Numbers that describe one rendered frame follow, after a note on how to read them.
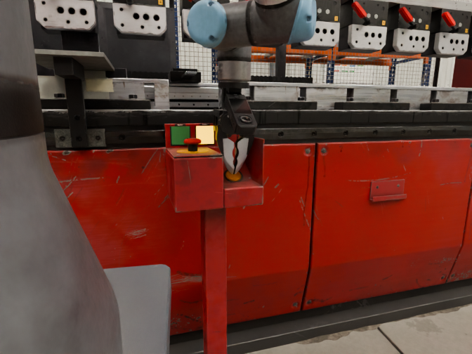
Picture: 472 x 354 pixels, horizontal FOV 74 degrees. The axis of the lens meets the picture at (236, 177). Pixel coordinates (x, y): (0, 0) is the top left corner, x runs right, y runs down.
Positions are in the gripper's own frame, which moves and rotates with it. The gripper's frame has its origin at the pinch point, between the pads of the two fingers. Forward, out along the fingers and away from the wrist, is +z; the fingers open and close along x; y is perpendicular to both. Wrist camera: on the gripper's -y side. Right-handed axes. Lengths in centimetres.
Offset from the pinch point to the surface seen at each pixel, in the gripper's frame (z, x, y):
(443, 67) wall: -61, -517, 385
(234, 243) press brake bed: 31.0, -7.3, 20.2
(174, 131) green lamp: -8.0, 12.7, 9.4
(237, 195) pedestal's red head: 3.9, 1.5, -6.9
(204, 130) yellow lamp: -8.2, 5.1, 9.4
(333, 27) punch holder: -40, -47, 35
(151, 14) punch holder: -39, 15, 37
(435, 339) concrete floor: 74, -85, 1
